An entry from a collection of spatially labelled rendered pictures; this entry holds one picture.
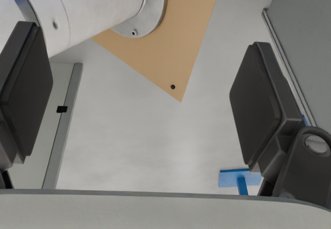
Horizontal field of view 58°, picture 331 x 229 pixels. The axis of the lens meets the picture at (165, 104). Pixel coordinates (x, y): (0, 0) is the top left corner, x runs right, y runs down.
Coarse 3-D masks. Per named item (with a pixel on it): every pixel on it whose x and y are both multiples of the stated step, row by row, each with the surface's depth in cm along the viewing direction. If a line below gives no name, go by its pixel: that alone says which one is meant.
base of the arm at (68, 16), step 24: (48, 0) 33; (72, 0) 35; (96, 0) 38; (120, 0) 41; (144, 0) 45; (48, 24) 34; (72, 24) 36; (96, 24) 40; (120, 24) 52; (144, 24) 48; (48, 48) 35
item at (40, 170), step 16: (64, 64) 195; (80, 64) 196; (64, 80) 186; (80, 80) 192; (64, 96) 177; (48, 112) 168; (64, 112) 168; (48, 128) 161; (64, 128) 161; (48, 144) 155; (64, 144) 156; (32, 160) 148; (48, 160) 149; (16, 176) 141; (32, 176) 142; (48, 176) 142
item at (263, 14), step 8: (264, 8) 169; (264, 16) 168; (272, 32) 156; (272, 40) 156; (280, 48) 147; (280, 56) 146; (288, 64) 138; (288, 72) 138; (296, 80) 131; (296, 96) 130; (304, 104) 123; (304, 112) 123; (312, 120) 117
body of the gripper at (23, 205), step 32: (0, 192) 6; (32, 192) 6; (64, 192) 6; (96, 192) 6; (128, 192) 7; (160, 192) 7; (0, 224) 5; (32, 224) 6; (64, 224) 6; (96, 224) 6; (128, 224) 6; (160, 224) 6; (192, 224) 6; (224, 224) 6; (256, 224) 6; (288, 224) 6; (320, 224) 6
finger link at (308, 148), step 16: (304, 128) 9; (304, 144) 9; (320, 144) 9; (288, 160) 8; (304, 160) 8; (320, 160) 8; (288, 176) 8; (304, 176) 8; (320, 176) 8; (272, 192) 8; (288, 192) 7; (304, 192) 7; (320, 192) 8
